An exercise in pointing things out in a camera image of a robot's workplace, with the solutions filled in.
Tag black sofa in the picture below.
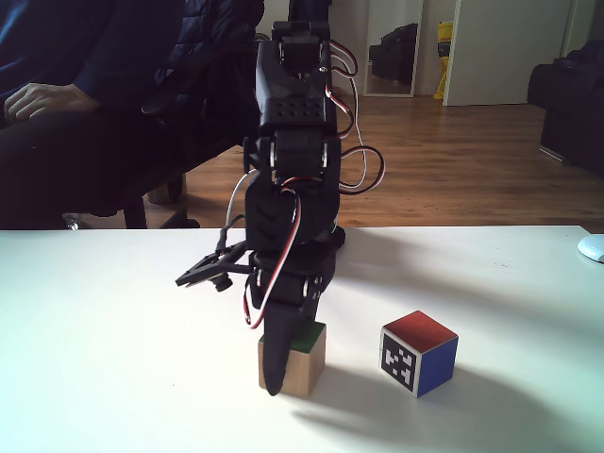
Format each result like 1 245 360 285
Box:
527 40 604 178

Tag person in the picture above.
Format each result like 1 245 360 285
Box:
0 0 190 232

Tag red blue cube with markers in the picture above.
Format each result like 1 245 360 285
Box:
378 310 460 400

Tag white round device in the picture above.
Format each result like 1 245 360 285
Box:
577 232 604 263

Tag dark puffy jacket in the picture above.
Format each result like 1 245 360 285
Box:
141 0 265 147

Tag white door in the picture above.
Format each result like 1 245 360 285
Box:
442 0 594 108

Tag yellow bag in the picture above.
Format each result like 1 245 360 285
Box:
433 21 455 100

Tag white framed mirror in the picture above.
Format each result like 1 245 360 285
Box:
365 0 425 98

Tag small black gripper camera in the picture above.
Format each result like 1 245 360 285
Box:
175 243 251 293

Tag person's hand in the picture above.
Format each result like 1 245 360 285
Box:
3 82 103 125

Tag wooden cube with green face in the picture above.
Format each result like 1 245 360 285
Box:
257 321 327 397

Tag black chair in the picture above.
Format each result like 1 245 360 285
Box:
63 141 246 232

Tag red white black servo cable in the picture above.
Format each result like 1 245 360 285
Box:
241 181 303 330

